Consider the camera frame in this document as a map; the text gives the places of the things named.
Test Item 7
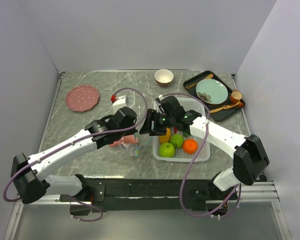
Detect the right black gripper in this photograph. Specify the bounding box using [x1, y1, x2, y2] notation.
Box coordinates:
[139, 108, 176, 136]

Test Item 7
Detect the clear zip bag blue zipper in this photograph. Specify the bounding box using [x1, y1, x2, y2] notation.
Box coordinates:
[109, 132, 153, 157]

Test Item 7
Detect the watermelon slice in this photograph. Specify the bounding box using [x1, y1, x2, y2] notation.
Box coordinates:
[110, 135, 139, 147]

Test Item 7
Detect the yellow mango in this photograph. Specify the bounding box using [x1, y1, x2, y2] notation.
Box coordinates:
[159, 127, 171, 144]

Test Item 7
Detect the light green wrinkled fruit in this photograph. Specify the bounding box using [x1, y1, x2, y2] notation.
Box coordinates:
[169, 133, 184, 149]

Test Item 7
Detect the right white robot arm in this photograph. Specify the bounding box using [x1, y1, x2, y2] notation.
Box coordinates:
[139, 95, 270, 199]

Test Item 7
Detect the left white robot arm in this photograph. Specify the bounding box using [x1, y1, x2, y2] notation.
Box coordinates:
[10, 106, 137, 204]

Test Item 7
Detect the green apple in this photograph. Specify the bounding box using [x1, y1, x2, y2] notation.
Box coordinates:
[159, 142, 176, 158]

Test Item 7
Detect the orange fruit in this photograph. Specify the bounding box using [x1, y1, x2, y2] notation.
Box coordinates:
[182, 138, 198, 155]

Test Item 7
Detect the pink dotted plate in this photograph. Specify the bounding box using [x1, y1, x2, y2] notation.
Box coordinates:
[65, 85, 100, 113]

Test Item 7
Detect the white and red bowl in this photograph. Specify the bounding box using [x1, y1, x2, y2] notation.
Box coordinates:
[154, 69, 174, 87]

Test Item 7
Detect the white plastic basket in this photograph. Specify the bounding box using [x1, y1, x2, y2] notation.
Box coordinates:
[152, 96, 210, 163]

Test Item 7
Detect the light green plate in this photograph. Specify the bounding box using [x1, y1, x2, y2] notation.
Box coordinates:
[195, 79, 228, 105]

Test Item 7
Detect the wooden spoon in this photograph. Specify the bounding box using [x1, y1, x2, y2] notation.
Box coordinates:
[210, 101, 245, 114]

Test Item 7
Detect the orange cup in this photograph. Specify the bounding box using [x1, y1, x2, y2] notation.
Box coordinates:
[230, 89, 243, 104]

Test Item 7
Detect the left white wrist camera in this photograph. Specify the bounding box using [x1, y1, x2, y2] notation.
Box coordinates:
[112, 94, 129, 113]

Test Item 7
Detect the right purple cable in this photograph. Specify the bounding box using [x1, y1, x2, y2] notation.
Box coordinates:
[179, 92, 242, 218]

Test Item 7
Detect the aluminium rail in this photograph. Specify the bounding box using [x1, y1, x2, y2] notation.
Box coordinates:
[14, 182, 280, 205]

